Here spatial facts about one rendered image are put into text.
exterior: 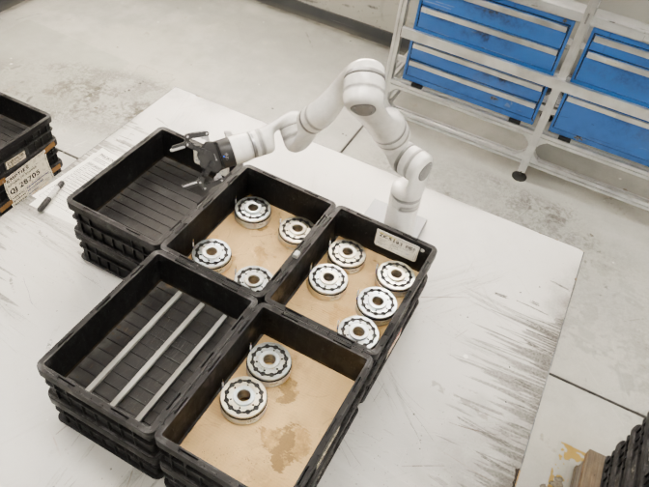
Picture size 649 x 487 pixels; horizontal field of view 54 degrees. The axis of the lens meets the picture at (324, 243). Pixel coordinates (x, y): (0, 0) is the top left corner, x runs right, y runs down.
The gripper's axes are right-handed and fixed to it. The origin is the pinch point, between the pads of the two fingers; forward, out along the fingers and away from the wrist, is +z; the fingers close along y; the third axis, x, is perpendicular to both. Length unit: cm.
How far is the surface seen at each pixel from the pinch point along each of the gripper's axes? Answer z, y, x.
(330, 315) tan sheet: -24, 43, -21
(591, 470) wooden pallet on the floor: -96, 136, -12
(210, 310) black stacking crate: 4.2, 33.5, -14.6
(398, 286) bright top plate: -43, 43, -19
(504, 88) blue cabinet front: -165, 32, 124
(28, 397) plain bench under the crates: 50, 39, -15
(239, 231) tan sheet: -10.3, 23.2, 7.5
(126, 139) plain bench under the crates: 13, -3, 68
